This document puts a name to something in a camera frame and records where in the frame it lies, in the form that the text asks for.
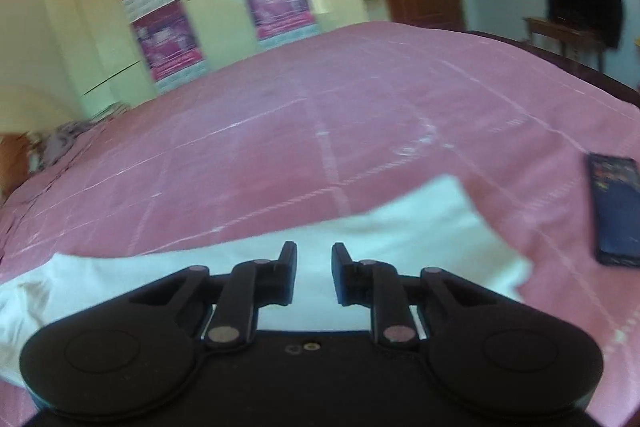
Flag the wooden headboard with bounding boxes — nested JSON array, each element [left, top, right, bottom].
[[0, 131, 32, 204]]

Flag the white pants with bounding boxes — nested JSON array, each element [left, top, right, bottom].
[[0, 174, 534, 389]]

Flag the pink checked bedsheet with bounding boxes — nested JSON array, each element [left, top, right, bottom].
[[0, 21, 640, 427]]

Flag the brown wooden table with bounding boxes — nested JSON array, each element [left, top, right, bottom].
[[522, 16, 607, 72]]

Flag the dark wooden bed frame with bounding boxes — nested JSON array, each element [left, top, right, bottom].
[[465, 30, 640, 108]]

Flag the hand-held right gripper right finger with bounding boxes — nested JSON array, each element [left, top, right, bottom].
[[331, 242, 512, 351]]

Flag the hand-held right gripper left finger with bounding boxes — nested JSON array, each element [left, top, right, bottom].
[[131, 241, 299, 351]]

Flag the cream wardrobe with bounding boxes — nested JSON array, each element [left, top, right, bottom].
[[29, 0, 392, 108]]

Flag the dark smartphone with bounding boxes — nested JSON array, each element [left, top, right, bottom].
[[584, 151, 640, 268]]

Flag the floral pillow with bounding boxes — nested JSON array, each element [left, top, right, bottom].
[[29, 103, 132, 168]]

